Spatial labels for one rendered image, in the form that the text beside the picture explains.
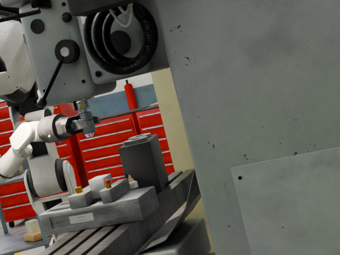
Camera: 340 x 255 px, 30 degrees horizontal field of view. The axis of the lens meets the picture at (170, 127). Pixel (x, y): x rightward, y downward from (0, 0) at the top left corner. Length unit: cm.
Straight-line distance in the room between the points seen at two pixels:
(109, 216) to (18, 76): 75
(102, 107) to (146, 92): 91
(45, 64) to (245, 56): 64
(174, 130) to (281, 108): 216
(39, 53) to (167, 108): 187
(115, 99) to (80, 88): 977
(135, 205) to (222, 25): 62
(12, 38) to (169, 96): 150
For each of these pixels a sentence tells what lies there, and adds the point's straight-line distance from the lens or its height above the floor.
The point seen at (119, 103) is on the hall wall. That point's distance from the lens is 1164.
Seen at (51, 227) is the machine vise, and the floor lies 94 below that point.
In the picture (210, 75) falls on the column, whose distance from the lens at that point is 163.
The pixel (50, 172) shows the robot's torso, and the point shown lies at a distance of 268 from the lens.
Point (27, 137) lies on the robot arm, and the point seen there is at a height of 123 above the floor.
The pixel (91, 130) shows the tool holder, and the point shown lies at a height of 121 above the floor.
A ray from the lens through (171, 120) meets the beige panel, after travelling 372.
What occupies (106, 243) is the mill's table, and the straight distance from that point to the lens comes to 175.
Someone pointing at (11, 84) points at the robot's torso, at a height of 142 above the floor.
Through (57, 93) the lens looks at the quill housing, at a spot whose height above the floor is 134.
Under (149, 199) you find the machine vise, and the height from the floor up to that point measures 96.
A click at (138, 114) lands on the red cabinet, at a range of 680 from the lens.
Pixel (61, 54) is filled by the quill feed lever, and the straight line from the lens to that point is 187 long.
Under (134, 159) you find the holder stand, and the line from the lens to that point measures 228.
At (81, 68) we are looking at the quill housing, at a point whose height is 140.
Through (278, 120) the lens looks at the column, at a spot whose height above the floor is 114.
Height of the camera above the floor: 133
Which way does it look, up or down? 5 degrees down
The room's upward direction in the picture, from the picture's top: 14 degrees counter-clockwise
